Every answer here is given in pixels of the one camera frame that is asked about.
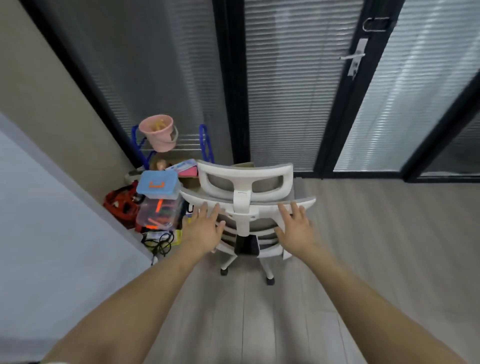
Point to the silver door lock shackle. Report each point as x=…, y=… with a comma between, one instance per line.
x=375, y=24

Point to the person's left forearm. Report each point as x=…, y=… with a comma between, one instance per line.
x=142, y=300

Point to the pink flat book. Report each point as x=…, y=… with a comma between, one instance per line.
x=188, y=171

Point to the person's left thumb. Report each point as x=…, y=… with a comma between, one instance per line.
x=221, y=227

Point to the black framed glass door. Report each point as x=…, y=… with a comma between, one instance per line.
x=348, y=112

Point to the person's right forearm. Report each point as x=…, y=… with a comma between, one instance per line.
x=360, y=300

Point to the white window blinds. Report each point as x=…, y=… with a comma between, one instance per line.
x=296, y=86

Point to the red and black bag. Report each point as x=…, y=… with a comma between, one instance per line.
x=120, y=204

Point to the pink plastic bucket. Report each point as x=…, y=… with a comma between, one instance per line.
x=157, y=135

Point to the yellow packet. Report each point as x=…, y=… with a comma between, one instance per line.
x=178, y=237

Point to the person's right middle finger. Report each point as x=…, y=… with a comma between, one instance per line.
x=295, y=210

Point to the blue framed drying rack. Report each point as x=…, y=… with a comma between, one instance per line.
x=205, y=144

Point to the white mesh office chair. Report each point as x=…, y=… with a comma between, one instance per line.
x=245, y=195

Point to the person's left middle finger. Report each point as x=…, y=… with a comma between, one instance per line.
x=203, y=211

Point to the person's right hand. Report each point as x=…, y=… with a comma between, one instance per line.
x=298, y=234

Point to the clear storage box blue lid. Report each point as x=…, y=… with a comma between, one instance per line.
x=159, y=187

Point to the person's right thumb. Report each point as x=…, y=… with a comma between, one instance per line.
x=279, y=232

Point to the person's left hand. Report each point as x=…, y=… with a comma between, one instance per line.
x=200, y=232

